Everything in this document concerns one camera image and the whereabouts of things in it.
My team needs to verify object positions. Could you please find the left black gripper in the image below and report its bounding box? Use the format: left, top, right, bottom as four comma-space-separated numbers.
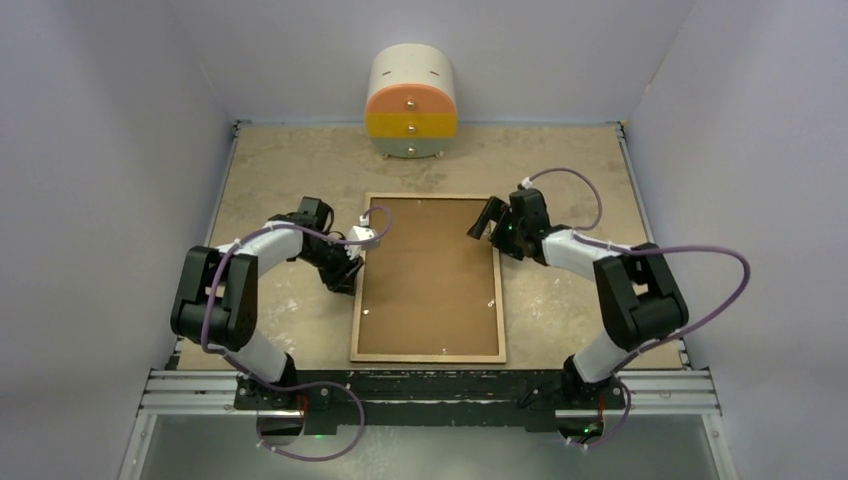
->
298, 236, 364, 295

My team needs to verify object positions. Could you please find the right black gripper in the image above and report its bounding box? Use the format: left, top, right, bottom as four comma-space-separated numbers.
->
467, 197, 526, 262

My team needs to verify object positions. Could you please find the brown hardboard backing board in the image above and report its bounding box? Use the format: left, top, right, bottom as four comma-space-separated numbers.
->
357, 197, 501, 357

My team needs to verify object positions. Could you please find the black wooden picture frame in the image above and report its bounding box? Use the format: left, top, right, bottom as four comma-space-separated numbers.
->
349, 192, 508, 365

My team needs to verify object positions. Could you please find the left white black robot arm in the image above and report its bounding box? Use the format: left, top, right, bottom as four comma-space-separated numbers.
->
170, 197, 379, 409

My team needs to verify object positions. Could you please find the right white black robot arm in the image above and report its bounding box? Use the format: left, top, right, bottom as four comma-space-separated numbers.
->
467, 188, 689, 407

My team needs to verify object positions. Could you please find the round three-drawer mini cabinet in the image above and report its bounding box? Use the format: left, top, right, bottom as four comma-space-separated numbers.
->
364, 43, 459, 159

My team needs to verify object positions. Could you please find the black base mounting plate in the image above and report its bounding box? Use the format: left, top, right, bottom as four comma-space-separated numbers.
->
234, 369, 626, 435

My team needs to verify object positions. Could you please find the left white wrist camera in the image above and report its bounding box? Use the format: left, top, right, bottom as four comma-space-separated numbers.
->
346, 216, 380, 251

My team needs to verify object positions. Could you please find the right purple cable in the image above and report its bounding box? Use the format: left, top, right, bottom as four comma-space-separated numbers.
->
519, 167, 753, 453

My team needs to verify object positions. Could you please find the purple cable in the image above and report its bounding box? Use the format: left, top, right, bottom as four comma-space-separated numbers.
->
519, 167, 753, 453
199, 205, 393, 463

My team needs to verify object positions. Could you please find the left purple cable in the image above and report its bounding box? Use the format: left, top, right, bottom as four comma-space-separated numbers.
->
199, 205, 393, 463

